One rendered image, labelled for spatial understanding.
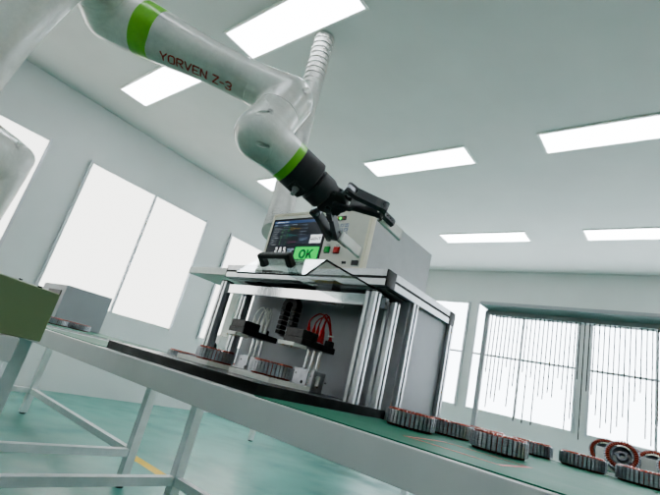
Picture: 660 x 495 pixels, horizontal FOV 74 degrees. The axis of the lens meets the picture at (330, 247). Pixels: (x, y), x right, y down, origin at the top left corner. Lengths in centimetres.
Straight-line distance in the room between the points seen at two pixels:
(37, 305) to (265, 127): 52
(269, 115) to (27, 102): 520
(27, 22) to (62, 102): 516
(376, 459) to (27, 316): 64
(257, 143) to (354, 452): 56
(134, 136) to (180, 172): 76
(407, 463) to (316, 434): 15
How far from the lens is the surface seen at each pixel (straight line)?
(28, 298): 94
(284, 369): 112
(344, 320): 137
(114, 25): 111
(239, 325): 137
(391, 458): 64
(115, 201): 609
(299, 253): 141
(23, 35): 95
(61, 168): 592
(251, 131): 87
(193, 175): 668
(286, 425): 75
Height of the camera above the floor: 80
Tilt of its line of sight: 17 degrees up
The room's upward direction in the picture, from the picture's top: 14 degrees clockwise
